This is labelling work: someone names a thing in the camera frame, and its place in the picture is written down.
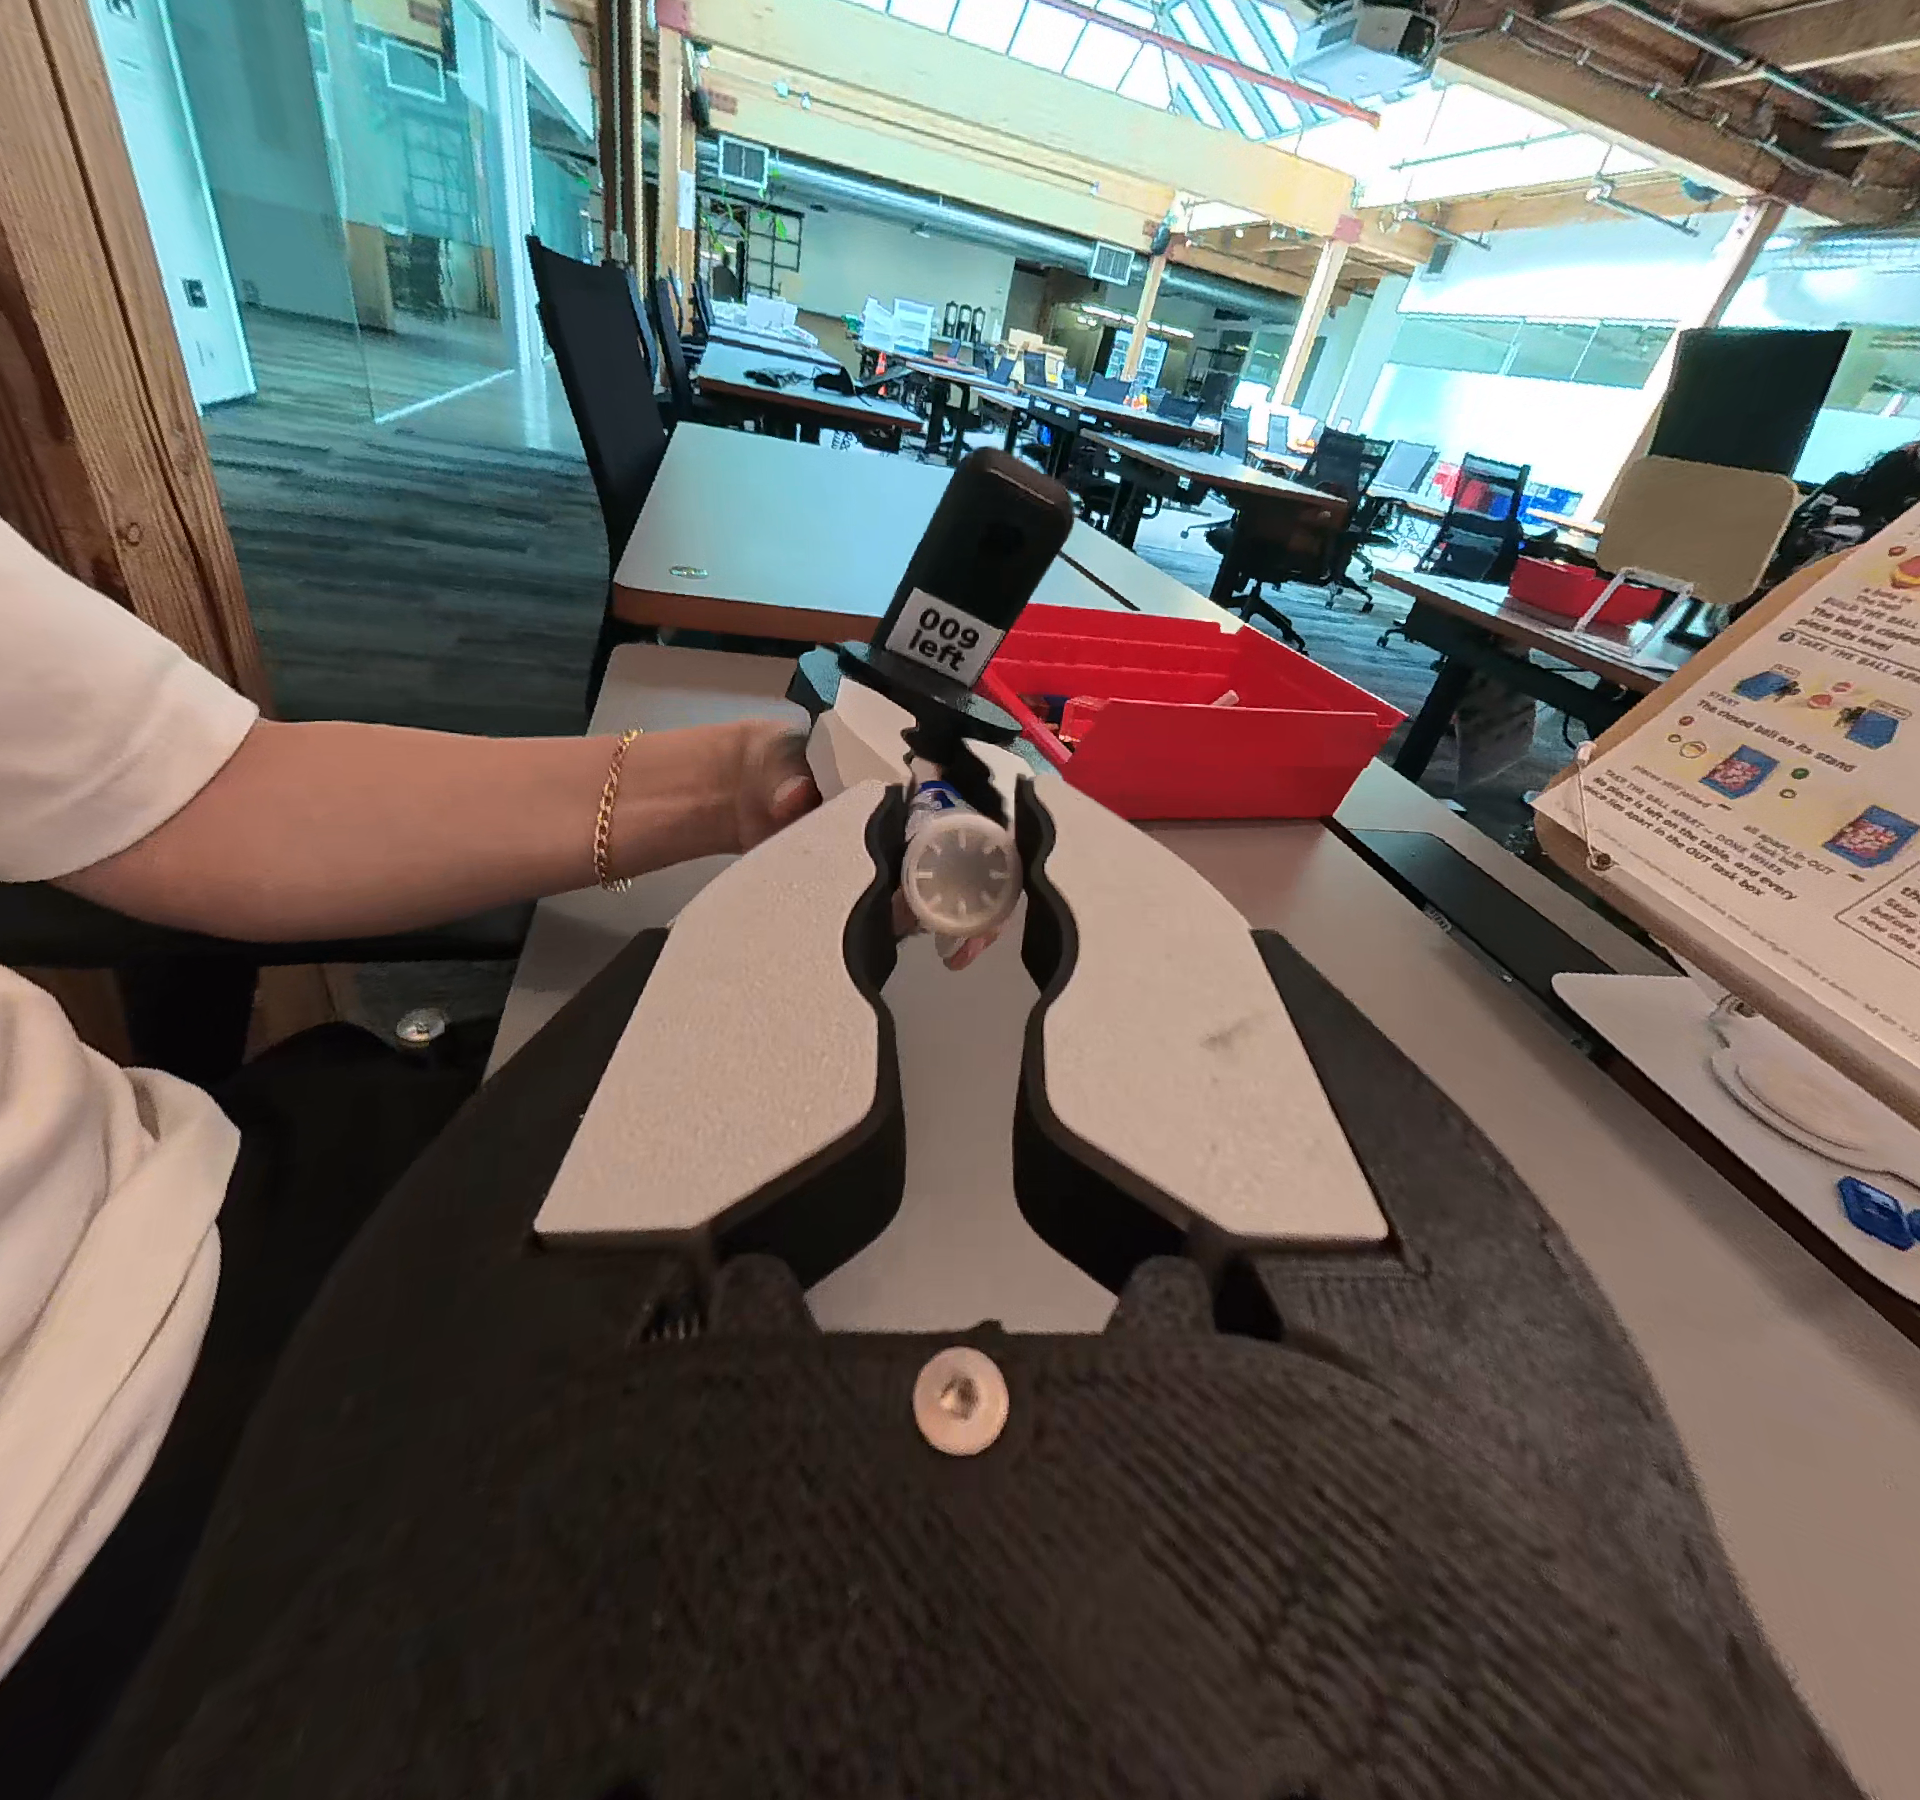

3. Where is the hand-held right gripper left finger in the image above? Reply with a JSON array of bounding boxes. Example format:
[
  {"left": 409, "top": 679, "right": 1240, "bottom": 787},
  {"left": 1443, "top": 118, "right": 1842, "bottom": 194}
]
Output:
[{"left": 535, "top": 782, "right": 902, "bottom": 1255}]

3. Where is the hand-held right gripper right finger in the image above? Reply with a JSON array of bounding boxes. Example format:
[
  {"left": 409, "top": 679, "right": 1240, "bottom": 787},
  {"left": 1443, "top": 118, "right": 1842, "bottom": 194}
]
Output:
[{"left": 1015, "top": 776, "right": 1391, "bottom": 1262}]

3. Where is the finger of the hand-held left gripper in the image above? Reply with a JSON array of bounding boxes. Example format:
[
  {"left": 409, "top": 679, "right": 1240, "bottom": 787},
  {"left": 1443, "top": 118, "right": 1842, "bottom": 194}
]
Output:
[{"left": 804, "top": 679, "right": 917, "bottom": 801}]

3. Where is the blue and white marker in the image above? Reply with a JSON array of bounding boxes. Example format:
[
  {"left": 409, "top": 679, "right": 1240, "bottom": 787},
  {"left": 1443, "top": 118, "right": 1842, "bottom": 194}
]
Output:
[{"left": 898, "top": 782, "right": 1025, "bottom": 956}]

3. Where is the red plastic bin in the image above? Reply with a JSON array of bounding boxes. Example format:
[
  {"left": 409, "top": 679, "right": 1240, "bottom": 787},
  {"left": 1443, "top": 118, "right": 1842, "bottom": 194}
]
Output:
[
  {"left": 1508, "top": 556, "right": 1671, "bottom": 637},
  {"left": 986, "top": 606, "right": 1410, "bottom": 827}
]

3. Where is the person's left hand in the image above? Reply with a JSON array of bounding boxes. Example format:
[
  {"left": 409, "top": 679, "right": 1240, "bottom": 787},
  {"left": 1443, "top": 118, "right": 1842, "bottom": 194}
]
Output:
[{"left": 716, "top": 718, "right": 828, "bottom": 856}]

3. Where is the grey desk with wooden edge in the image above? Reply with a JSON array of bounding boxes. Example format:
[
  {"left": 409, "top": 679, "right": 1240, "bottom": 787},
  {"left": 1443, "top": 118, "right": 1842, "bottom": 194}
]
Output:
[{"left": 614, "top": 423, "right": 1238, "bottom": 650}]

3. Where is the black chair armrest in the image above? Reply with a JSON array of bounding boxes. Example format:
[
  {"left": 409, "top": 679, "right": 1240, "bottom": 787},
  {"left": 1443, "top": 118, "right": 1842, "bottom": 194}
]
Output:
[{"left": 0, "top": 884, "right": 535, "bottom": 971}]

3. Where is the white stand base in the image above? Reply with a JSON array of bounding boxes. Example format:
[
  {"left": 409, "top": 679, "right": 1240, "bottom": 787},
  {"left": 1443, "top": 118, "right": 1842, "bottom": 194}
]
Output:
[{"left": 1555, "top": 971, "right": 1920, "bottom": 1307}]

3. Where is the instruction sheet board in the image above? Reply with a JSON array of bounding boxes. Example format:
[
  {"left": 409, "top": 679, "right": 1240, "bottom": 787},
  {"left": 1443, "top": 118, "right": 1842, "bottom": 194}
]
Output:
[{"left": 1531, "top": 512, "right": 1920, "bottom": 1126}]

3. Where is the ceiling projector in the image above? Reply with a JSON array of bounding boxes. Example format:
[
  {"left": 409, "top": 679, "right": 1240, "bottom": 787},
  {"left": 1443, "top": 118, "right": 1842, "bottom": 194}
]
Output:
[{"left": 1291, "top": 0, "right": 1444, "bottom": 104}]

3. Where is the blue clip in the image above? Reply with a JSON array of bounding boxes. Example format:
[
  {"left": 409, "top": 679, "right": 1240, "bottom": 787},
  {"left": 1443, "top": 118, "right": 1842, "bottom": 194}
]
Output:
[{"left": 1836, "top": 1171, "right": 1920, "bottom": 1255}]

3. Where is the wooden pillar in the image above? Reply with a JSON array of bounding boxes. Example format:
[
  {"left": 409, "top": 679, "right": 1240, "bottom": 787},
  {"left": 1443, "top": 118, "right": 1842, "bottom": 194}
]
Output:
[{"left": 0, "top": 0, "right": 273, "bottom": 699}]

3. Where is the gold chain bracelet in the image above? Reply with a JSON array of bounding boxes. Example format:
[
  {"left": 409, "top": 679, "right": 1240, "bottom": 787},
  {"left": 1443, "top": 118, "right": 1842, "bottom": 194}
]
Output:
[{"left": 589, "top": 730, "right": 641, "bottom": 890}]

